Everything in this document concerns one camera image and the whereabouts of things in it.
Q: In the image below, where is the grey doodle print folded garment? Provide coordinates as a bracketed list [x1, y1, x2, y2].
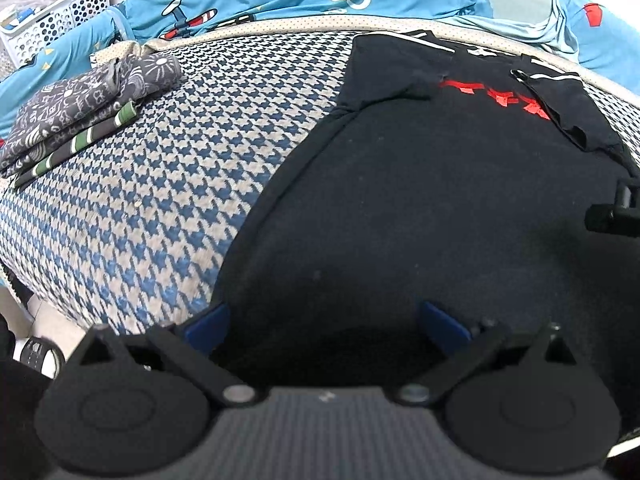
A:
[0, 52, 183, 178]

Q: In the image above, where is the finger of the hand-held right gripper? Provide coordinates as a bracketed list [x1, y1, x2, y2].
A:
[584, 178, 640, 237]

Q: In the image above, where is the black t-shirt red print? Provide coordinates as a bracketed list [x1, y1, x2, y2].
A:
[210, 30, 640, 411]

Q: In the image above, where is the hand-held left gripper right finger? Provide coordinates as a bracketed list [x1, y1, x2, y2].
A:
[397, 301, 581, 406]

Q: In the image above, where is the green striped folded garment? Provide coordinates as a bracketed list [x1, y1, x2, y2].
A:
[15, 101, 138, 188]

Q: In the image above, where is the white black shoe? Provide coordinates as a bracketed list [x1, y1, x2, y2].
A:
[12, 337, 66, 378]

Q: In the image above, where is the person's dark trouser leg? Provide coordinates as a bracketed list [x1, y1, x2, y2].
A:
[0, 310, 56, 480]

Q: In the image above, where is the white plastic basket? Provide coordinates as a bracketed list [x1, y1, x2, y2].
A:
[0, 0, 116, 66]

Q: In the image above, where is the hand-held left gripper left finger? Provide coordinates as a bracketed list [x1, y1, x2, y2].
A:
[75, 304, 253, 407]

